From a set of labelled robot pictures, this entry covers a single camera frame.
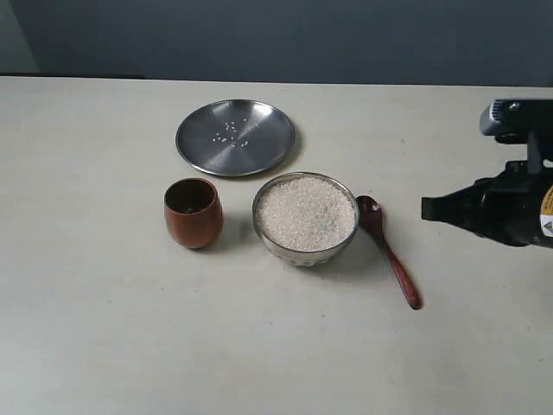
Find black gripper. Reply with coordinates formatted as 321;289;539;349
421;99;552;248

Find dark red wooden spoon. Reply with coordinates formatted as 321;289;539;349
356;195;423;310

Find glass bowl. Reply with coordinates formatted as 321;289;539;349
252;172;359;266

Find round steel plate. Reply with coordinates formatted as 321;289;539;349
175;99;296;177

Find brown wooden cup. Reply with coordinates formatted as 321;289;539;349
164;178;224;249

